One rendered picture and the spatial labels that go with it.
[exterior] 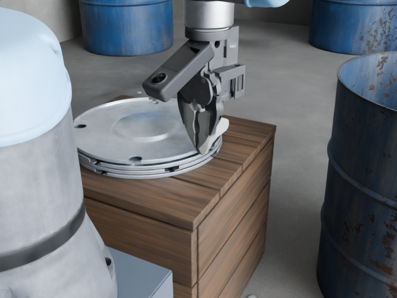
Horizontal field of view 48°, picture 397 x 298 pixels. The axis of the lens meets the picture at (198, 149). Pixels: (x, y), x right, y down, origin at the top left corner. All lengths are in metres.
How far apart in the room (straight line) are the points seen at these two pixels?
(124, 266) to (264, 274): 0.68
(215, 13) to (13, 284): 0.46
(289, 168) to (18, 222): 1.26
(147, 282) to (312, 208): 0.95
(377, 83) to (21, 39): 0.88
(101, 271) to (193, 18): 0.41
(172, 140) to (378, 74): 0.49
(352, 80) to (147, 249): 0.56
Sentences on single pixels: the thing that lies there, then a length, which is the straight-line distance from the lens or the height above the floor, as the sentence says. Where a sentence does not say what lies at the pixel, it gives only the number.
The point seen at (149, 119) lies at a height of 0.38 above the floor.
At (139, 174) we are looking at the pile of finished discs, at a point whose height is 0.35.
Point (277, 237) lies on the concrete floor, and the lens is 1.19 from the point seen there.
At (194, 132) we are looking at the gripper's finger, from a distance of 0.73.
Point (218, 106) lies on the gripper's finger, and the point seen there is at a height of 0.48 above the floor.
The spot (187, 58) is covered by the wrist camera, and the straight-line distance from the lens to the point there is 0.66.
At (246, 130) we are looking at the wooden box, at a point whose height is 0.35.
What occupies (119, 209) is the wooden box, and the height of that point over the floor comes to 0.33.
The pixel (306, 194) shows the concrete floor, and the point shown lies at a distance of 1.37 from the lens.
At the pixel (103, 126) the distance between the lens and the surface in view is 0.88.
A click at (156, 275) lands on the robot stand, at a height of 0.45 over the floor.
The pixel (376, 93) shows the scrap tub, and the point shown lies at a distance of 1.07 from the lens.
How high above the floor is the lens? 0.74
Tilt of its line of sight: 28 degrees down
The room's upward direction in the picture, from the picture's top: straight up
